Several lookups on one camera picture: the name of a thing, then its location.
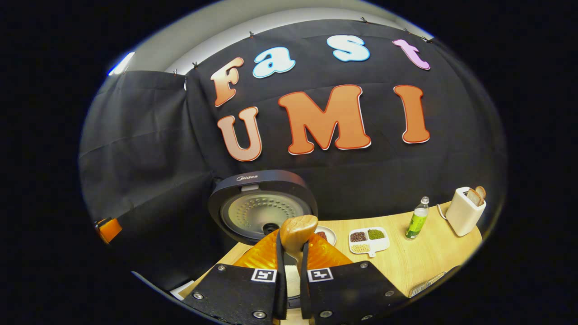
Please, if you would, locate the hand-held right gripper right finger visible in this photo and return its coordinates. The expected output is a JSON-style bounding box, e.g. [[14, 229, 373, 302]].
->
[[300, 232, 409, 325]]

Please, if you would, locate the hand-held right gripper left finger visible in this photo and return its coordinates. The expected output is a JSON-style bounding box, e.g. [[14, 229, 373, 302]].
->
[[181, 228, 287, 325]]

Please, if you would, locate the clear chopstick holder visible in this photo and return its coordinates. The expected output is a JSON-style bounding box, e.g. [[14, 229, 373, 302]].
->
[[408, 271, 448, 298]]

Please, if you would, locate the wooden spoon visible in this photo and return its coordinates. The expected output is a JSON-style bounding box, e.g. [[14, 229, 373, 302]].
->
[[280, 215, 319, 271]]

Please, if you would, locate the black rice cooker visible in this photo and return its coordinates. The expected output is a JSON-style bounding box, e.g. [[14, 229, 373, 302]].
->
[[208, 170, 319, 310]]

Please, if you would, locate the white divided bean dish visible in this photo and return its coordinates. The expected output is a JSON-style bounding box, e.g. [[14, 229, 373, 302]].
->
[[348, 227, 391, 258]]

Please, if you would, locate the white round plate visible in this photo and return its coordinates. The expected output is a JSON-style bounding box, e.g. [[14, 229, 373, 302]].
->
[[315, 225, 337, 246]]

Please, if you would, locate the green label drink bottle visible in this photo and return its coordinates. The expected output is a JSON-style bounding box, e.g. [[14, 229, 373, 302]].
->
[[405, 196, 430, 240]]

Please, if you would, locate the white toaster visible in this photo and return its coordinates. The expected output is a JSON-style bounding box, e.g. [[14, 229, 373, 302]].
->
[[445, 186, 487, 237]]

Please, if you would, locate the ceiling light strip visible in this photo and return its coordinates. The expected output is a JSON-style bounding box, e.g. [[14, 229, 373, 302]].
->
[[107, 51, 135, 76]]

